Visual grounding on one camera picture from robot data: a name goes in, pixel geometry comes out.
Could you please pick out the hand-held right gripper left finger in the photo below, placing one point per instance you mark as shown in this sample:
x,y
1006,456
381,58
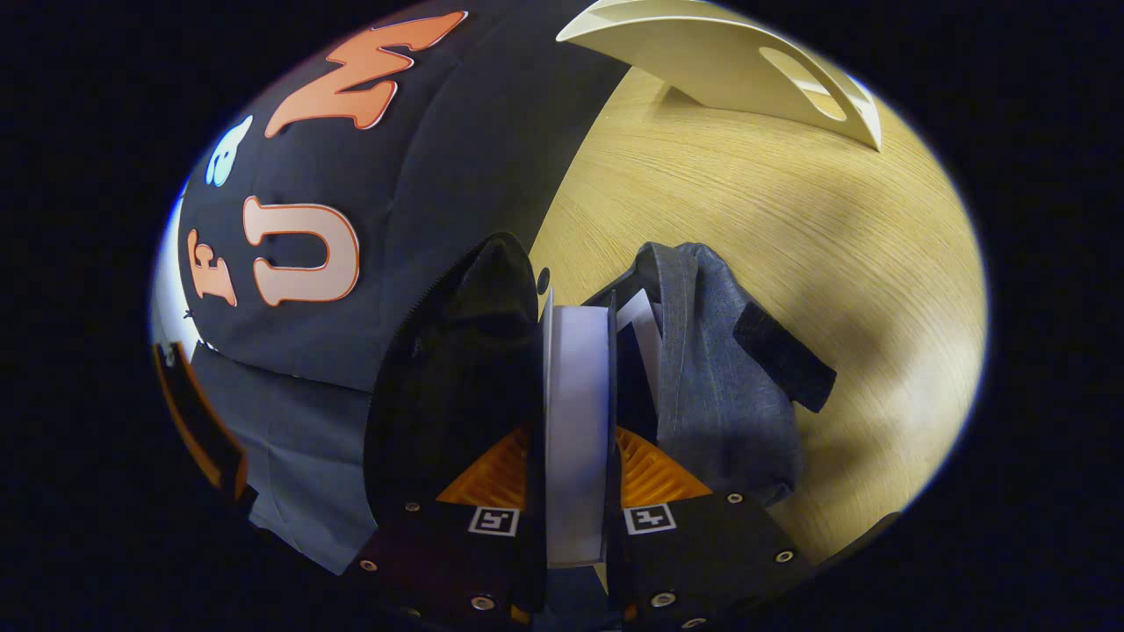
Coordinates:
x,y
439,553

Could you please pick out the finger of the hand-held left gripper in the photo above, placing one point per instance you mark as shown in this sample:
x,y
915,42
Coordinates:
x,y
206,430

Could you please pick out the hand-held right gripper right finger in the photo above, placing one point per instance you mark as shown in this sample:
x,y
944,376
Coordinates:
x,y
702,553

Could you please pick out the grey schoolbag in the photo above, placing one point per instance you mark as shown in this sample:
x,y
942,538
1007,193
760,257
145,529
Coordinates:
x,y
720,377

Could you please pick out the dark blue book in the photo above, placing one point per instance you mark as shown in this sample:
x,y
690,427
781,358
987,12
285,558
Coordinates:
x,y
575,421

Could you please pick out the white book with blue picture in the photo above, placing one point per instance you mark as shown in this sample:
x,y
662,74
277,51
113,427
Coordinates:
x,y
641,338

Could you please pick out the white bookshelf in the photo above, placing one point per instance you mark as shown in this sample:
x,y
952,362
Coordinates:
x,y
720,61

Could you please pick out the black backdrop cloth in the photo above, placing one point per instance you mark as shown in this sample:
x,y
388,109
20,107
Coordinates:
x,y
474,149

